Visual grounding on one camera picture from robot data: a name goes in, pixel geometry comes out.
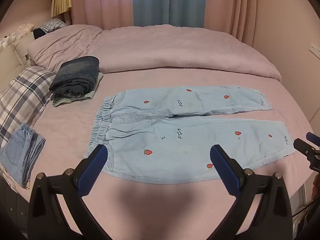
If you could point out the pink bed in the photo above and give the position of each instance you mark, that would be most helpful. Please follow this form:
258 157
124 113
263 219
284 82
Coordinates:
75 120

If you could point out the light blue strawberry pants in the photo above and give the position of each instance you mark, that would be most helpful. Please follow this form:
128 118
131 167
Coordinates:
190 132

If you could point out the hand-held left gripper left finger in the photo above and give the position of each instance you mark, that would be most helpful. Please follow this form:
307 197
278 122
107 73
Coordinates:
93 166

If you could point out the blue curtain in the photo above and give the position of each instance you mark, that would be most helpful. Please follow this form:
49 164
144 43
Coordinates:
167 2

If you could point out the plaid pillow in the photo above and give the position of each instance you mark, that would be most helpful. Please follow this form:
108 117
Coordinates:
22 97

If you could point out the folded dark blue jeans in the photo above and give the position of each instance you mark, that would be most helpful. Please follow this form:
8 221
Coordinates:
75 78

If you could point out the cream cushion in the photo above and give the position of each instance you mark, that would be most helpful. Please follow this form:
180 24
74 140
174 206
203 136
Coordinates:
23 50

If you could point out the white wall socket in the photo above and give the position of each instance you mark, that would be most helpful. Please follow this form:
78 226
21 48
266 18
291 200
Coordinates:
315 49

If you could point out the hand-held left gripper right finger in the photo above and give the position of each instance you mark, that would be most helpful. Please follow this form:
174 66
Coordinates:
222 166

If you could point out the folded pale green garment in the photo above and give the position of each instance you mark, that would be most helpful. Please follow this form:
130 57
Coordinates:
87 95

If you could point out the white plush toy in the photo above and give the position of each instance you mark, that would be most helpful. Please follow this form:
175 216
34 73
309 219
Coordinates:
7 41
26 29

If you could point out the folded light blue jeans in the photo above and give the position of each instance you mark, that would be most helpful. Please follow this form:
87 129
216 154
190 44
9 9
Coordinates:
20 152

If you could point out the pink duvet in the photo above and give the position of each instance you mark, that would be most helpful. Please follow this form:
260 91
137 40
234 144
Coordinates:
162 47

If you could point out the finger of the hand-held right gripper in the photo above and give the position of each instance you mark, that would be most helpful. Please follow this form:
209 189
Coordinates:
303 146
313 138

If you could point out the striped pillow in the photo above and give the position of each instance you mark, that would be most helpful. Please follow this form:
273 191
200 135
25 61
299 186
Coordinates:
53 25

